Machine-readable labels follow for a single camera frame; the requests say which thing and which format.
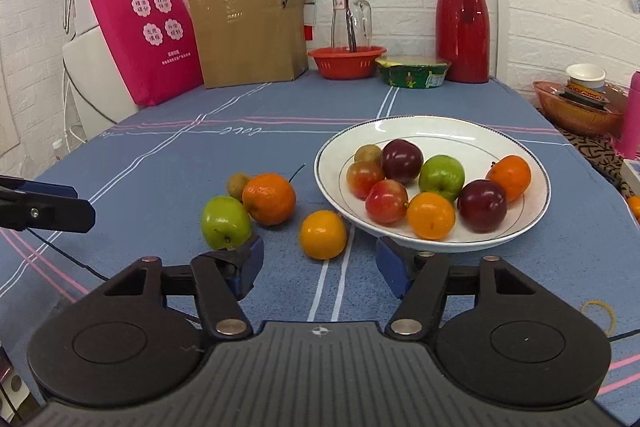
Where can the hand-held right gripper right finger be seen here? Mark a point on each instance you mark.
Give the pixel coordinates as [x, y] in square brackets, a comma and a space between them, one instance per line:
[395, 267]

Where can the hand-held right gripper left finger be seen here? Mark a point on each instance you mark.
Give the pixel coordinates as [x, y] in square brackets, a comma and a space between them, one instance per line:
[250, 264]

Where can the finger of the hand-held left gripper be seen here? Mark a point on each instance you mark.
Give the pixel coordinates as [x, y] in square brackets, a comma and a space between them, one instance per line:
[50, 212]

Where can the mandarin orange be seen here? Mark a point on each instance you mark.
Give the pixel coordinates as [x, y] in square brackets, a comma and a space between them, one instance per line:
[510, 177]
[269, 198]
[431, 215]
[323, 234]

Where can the red apple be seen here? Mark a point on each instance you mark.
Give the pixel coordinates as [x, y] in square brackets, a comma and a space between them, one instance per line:
[386, 202]

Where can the red and yellow fruit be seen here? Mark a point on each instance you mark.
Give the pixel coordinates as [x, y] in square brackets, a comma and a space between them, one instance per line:
[364, 178]

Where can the green apple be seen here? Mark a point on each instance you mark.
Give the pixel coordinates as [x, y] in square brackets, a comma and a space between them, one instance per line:
[226, 222]
[441, 177]

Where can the dark red plum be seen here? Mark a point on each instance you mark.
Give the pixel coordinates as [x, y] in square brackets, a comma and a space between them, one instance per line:
[482, 205]
[401, 161]

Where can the small brown fruit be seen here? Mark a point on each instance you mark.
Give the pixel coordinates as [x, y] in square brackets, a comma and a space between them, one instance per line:
[368, 154]
[238, 185]

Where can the white plate with blue rim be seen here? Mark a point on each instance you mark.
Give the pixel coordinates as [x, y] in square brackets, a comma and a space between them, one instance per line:
[450, 132]

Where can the white appliance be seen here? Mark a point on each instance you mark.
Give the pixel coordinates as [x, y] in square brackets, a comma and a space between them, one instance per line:
[85, 57]

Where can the green printed bowl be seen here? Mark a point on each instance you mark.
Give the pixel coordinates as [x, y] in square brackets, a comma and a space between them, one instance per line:
[412, 74]

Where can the pink tote bag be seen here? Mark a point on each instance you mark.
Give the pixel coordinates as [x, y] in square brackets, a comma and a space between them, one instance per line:
[145, 37]

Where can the yellow rubber band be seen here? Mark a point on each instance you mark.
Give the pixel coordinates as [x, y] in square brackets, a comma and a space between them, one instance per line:
[598, 317]

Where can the red plastic basket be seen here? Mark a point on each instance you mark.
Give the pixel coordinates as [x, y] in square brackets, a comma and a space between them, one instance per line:
[345, 63]

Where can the cardboard box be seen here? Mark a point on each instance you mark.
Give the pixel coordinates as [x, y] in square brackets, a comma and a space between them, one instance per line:
[245, 37]

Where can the glass pitcher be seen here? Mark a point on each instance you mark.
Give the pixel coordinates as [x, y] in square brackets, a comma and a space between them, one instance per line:
[350, 19]

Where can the red thermos jug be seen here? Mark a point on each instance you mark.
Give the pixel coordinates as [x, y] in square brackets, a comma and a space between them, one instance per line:
[462, 22]

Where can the dark stirring stick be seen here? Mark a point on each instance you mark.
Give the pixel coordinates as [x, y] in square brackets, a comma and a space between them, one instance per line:
[349, 17]

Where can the patterned dish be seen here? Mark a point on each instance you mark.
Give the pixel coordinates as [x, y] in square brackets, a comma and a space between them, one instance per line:
[585, 97]

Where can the white cup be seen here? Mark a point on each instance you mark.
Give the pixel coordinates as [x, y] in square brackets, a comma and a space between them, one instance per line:
[586, 77]

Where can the pink bottle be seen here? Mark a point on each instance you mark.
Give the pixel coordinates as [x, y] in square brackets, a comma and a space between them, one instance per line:
[631, 117]

